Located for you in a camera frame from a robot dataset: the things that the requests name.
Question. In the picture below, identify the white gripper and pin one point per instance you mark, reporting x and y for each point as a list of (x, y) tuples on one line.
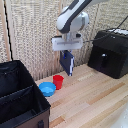
[(66, 43)]

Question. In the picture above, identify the black fabric storage caddy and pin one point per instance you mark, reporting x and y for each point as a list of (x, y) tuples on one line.
[(18, 96)]

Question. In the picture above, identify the red plastic cup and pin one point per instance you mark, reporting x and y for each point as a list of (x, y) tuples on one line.
[(58, 81)]

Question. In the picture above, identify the beige woven partition screen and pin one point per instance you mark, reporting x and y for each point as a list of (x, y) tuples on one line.
[(33, 36)]

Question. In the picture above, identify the black box case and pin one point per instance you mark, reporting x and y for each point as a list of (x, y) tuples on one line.
[(108, 55)]

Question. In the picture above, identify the blue plastic bowl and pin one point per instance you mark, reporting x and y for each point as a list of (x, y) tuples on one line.
[(47, 88)]

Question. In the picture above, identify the white item on black case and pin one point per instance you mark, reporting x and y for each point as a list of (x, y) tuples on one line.
[(120, 31)]

